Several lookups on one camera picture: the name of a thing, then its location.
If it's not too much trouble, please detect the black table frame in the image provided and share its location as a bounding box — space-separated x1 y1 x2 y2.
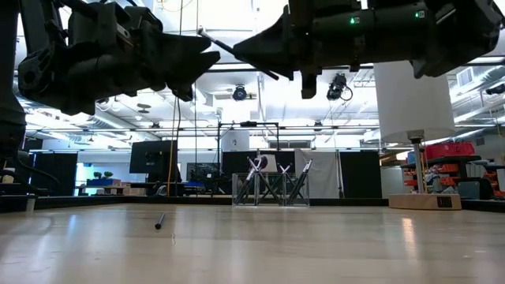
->
0 192 505 214

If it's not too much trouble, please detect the red storage bin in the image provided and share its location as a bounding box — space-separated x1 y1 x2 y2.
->
425 142 476 161

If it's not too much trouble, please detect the black partition panel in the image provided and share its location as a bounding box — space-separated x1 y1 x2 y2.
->
30 152 78 197
339 150 383 199

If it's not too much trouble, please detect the white ceiling vent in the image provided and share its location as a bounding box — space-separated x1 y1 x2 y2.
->
456 65 475 88

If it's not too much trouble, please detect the black stand frame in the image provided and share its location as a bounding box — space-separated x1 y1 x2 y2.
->
218 120 280 151

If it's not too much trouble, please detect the black overhead camera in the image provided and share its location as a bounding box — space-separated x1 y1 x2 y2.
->
231 84 249 102

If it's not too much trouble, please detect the black hanging camera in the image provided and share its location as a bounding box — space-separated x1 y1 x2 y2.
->
326 73 354 102

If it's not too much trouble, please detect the black office chair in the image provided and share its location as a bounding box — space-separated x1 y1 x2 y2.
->
0 148 58 197

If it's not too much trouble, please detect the yellow hanging cable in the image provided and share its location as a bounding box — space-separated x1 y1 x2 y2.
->
166 98 177 197

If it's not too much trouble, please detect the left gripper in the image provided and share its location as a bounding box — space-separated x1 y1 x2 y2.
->
94 17 221 102

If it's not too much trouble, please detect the black room monitor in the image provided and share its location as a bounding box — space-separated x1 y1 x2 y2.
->
129 140 179 174

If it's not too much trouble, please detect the teal storage box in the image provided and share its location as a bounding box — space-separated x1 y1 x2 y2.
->
457 180 481 200

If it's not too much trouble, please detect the clear acrylic organizer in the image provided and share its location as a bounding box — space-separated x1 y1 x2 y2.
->
231 172 311 207

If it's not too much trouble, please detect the green plants blue planter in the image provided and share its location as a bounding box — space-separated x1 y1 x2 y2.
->
85 170 122 187

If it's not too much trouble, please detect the grey handle round-head brush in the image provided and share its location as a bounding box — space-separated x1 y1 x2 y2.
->
245 155 273 200

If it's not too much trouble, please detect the dark shelf unit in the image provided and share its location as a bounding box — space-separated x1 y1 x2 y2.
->
400 155 505 200

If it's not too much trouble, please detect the white hanging sheet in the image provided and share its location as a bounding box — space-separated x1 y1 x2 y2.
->
294 148 341 199

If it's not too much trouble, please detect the white sign board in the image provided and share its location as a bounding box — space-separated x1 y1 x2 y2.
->
221 129 251 153

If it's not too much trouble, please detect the burgundy head powder brush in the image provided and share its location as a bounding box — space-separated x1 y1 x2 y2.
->
235 155 270 205

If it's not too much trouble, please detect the slim black makeup brush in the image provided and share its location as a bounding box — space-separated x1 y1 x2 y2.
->
287 161 311 206
277 162 297 202

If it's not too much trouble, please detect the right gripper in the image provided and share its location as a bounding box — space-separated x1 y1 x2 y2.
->
232 0 374 99

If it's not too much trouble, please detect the single black pen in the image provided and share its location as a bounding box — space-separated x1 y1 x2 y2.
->
291 159 314 205

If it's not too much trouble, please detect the white lamp wooden base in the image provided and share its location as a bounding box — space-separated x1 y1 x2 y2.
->
372 58 462 211

